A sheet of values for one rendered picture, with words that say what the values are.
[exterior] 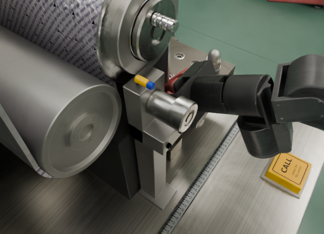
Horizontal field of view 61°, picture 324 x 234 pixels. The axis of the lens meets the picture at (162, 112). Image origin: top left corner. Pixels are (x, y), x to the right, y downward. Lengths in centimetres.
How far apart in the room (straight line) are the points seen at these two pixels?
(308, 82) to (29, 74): 30
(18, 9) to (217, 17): 250
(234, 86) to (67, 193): 40
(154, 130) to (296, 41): 241
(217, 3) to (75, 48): 274
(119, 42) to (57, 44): 11
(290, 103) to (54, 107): 26
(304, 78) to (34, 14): 32
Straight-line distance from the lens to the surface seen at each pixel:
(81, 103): 31
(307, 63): 38
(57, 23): 35
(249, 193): 61
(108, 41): 30
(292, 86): 35
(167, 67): 45
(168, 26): 30
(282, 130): 40
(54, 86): 30
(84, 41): 33
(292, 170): 64
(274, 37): 269
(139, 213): 57
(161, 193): 57
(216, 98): 39
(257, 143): 42
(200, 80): 42
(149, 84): 29
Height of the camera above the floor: 143
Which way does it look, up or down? 50 degrees down
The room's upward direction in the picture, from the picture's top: straight up
